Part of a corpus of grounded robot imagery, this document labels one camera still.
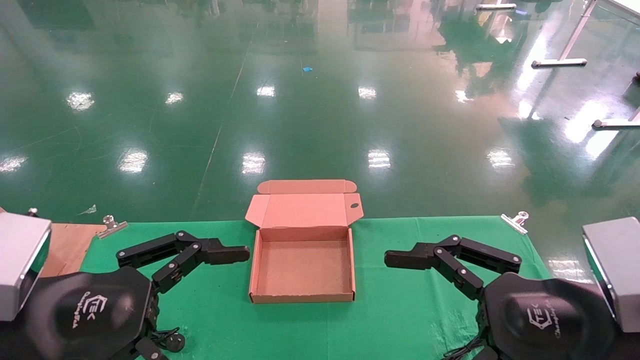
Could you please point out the metal table leg with foot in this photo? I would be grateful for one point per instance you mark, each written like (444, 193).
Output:
(615, 123)
(560, 62)

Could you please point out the open brown cardboard box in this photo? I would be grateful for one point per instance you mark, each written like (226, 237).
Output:
(300, 270)

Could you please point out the silver metal binder clip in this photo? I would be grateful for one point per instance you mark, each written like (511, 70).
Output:
(111, 227)
(514, 222)

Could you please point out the small metal clamp knob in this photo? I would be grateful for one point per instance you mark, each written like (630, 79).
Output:
(32, 212)

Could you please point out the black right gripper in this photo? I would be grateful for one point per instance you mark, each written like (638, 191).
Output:
(545, 320)

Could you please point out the metal table foot bar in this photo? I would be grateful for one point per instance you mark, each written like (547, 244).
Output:
(495, 6)

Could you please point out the green table cloth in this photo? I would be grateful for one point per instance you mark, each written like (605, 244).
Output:
(400, 300)

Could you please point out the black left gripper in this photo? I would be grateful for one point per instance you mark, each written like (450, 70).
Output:
(90, 315)

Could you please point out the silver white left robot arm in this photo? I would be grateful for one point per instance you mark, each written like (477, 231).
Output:
(20, 260)

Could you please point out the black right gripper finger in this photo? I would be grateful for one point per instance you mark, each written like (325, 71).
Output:
(410, 257)

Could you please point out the white scrap on floor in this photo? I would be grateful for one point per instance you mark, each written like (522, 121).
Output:
(90, 210)

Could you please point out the white table edge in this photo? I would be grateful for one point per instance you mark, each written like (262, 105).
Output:
(627, 6)

